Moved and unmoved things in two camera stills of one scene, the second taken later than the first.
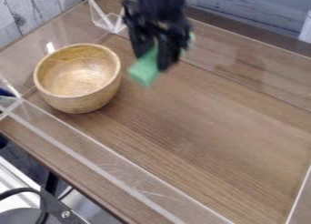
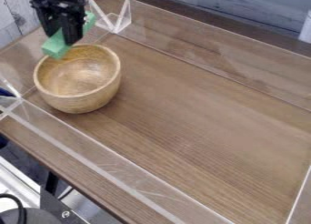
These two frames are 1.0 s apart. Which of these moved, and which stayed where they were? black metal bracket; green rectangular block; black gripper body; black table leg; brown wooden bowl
Moved: black gripper body; green rectangular block
Stayed: black table leg; brown wooden bowl; black metal bracket
